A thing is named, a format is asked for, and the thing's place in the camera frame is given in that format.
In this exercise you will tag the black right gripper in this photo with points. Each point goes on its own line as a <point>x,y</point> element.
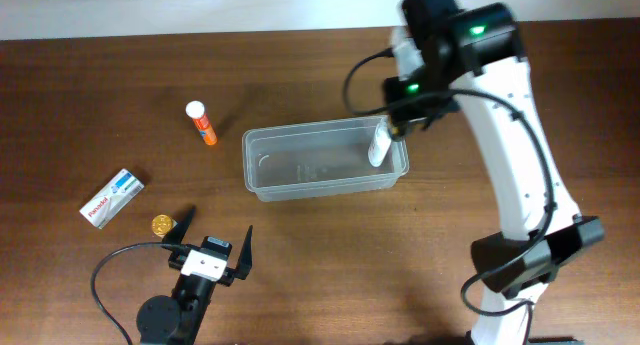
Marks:
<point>400,130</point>

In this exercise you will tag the clear plastic container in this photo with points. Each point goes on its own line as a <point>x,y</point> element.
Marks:
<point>318,159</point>

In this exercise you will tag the white Panadol box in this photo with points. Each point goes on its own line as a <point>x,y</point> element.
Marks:
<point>111,199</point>

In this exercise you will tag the gold lid balm jar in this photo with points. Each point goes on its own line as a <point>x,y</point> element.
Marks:
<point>162,224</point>

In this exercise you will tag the orange tablet tube white cap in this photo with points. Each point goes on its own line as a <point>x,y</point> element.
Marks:
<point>197,112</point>

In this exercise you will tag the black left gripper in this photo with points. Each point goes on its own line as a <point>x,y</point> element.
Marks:
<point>232,273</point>

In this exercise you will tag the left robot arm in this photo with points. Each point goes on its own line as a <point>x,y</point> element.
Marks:
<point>176,319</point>

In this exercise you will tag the white spray bottle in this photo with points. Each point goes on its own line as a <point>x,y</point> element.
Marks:
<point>380,144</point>

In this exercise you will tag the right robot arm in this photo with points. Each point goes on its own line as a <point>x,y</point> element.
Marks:
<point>474,62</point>

